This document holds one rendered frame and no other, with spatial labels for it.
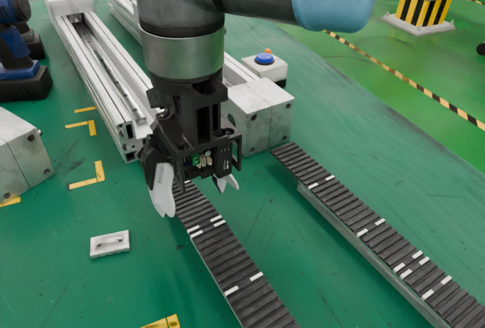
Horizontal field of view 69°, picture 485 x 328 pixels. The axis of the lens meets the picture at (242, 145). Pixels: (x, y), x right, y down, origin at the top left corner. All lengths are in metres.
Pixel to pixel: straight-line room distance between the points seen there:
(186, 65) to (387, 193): 0.42
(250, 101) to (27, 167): 0.37
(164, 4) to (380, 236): 0.39
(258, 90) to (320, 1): 0.41
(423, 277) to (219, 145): 0.29
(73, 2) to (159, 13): 0.82
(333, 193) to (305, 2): 0.35
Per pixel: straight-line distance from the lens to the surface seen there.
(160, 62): 0.32
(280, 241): 0.51
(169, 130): 0.37
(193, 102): 0.31
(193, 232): 0.48
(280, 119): 0.63
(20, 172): 0.64
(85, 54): 0.85
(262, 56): 0.82
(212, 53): 0.32
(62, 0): 1.10
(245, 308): 0.42
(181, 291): 0.47
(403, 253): 0.50
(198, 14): 0.30
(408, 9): 3.88
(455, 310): 0.49
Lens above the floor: 1.19
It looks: 39 degrees down
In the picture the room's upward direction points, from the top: 2 degrees clockwise
